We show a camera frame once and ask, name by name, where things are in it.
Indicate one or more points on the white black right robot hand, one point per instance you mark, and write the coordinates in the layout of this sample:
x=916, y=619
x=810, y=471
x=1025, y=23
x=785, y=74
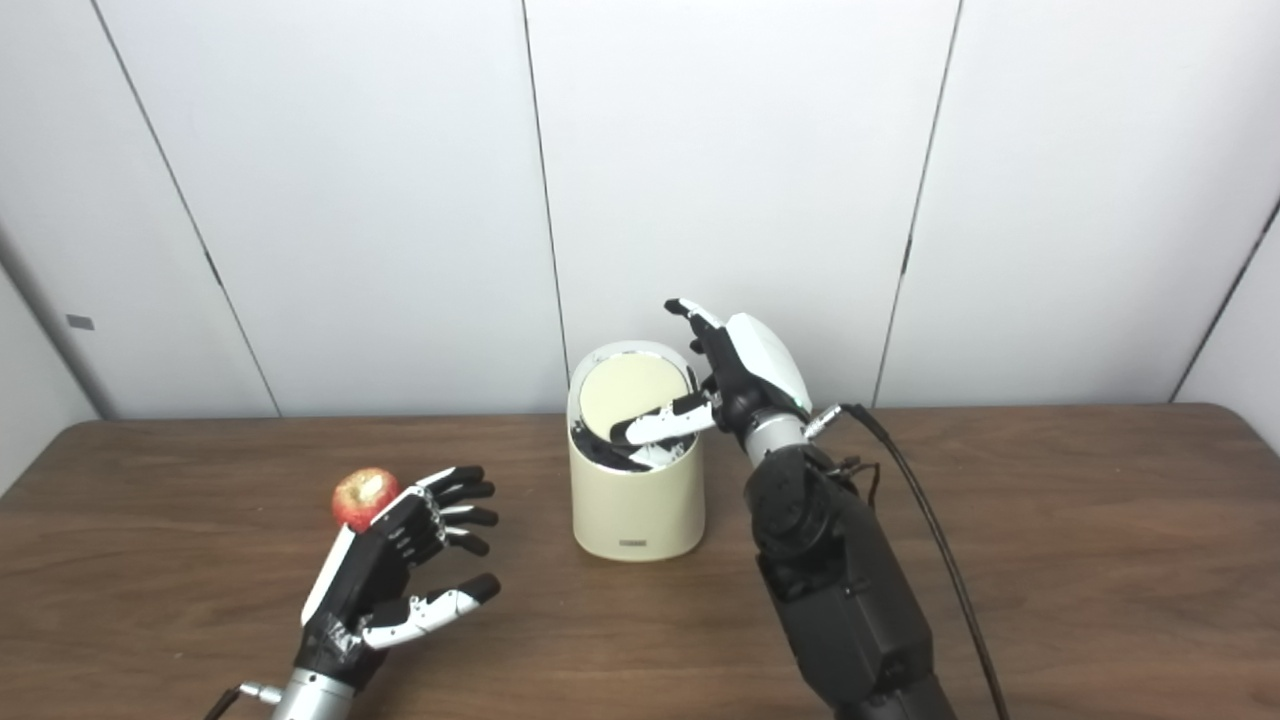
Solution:
x=765, y=365

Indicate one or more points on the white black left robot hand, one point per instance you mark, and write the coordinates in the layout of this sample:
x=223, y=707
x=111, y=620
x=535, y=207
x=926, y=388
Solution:
x=355, y=585

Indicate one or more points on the red apple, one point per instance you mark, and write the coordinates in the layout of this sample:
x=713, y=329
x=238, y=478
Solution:
x=360, y=495

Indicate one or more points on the cream round bin lid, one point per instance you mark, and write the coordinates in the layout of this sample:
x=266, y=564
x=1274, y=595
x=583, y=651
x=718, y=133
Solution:
x=625, y=390

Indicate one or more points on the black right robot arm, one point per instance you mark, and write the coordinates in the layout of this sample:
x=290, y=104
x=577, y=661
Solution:
x=835, y=580

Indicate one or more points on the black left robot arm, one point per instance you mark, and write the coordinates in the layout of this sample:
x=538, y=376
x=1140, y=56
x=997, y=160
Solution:
x=312, y=698

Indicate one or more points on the cream-colored bin body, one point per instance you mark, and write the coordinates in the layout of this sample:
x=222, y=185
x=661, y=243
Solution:
x=635, y=510

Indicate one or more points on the black wall seam clip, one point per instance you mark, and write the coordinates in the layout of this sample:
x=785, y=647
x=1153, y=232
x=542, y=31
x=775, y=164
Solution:
x=905, y=255

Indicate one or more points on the small grey wall label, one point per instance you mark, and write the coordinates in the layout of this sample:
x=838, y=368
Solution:
x=80, y=322

